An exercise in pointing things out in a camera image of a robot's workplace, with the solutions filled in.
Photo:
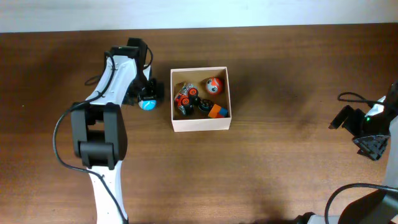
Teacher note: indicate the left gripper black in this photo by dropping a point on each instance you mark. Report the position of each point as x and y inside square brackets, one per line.
[131, 99]

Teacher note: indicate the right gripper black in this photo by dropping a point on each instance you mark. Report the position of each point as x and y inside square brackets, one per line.
[355, 123]

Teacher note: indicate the blue toy ball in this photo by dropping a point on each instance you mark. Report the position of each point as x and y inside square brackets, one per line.
[147, 105]

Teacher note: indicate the red toy fire truck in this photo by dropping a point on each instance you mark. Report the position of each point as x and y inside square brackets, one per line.
[186, 99]

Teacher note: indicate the black round toy wheel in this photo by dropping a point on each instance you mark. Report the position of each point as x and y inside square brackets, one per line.
[205, 105]

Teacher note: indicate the red toy ball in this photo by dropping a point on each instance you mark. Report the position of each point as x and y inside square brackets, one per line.
[214, 85]

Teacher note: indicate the multicolour puzzle cube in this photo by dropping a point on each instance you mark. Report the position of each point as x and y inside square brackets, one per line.
[218, 112]

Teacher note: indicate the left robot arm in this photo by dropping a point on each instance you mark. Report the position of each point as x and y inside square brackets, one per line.
[98, 130]

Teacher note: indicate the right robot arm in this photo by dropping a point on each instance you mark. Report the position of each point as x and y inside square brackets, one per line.
[372, 133]

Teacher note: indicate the pink open cardboard box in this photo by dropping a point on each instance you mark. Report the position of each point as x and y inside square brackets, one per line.
[199, 121]

